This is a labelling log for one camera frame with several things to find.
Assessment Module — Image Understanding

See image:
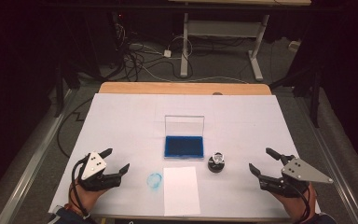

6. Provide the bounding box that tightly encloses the bundle of black floor cables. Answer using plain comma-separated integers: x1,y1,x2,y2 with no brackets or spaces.
113,22,195,83

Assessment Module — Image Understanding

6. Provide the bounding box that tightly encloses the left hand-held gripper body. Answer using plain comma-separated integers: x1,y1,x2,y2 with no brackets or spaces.
77,151,122,192

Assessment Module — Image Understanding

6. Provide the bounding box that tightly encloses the white floor cable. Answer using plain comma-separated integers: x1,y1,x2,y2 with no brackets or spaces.
136,43,250,85

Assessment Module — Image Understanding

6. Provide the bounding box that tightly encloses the black stand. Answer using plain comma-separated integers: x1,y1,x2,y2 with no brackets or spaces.
53,60,82,119
269,66,324,129

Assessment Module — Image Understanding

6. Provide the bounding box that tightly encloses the black round stamp cover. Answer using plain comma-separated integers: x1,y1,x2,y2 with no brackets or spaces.
207,157,227,174

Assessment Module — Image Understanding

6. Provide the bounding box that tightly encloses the large white table cover sheet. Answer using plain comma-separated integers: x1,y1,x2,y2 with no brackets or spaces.
48,92,324,220

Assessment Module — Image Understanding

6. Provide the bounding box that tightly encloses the left hand-held gripper black cable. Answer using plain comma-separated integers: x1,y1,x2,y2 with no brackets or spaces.
70,155,91,219

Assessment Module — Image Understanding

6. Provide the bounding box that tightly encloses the blue round ink mark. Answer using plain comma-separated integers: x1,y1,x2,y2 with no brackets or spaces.
145,172,164,189

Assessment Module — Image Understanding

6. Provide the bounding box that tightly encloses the round stamp with clear handle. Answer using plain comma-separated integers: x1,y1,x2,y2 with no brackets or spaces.
212,151,226,166

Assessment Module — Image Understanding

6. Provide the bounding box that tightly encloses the metal floor rail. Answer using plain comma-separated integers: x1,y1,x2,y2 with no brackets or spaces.
0,88,77,224
293,94,358,224

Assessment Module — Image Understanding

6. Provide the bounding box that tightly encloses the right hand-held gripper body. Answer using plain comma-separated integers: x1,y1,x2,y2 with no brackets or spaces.
259,154,334,199

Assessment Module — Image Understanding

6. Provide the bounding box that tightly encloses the person's right hand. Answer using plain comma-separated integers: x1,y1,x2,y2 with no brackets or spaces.
274,183,318,218

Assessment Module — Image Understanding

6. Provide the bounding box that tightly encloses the white paper sheet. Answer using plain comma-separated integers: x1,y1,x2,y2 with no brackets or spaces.
162,166,201,217

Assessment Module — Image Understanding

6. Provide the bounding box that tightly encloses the white metal desk frame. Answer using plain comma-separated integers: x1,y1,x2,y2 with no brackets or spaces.
167,0,312,82

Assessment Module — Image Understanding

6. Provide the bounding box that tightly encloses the hand-held gripper black cable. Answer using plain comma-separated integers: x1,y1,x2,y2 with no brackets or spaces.
287,179,312,223
70,155,91,219

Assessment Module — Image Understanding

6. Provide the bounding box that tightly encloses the black cable beside table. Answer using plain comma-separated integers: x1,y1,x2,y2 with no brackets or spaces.
56,97,94,159

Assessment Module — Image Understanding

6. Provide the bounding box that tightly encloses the person's left hand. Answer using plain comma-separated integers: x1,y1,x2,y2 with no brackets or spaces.
69,181,108,217

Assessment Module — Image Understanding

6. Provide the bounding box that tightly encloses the blue ink pad clear case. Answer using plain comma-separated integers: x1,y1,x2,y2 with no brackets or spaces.
163,115,206,161

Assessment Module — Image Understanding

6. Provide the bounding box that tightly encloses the white power strip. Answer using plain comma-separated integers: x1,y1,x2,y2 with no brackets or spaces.
287,40,302,53

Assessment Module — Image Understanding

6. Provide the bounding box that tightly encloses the right hand-held gripper black cable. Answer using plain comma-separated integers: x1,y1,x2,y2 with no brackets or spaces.
287,179,312,223

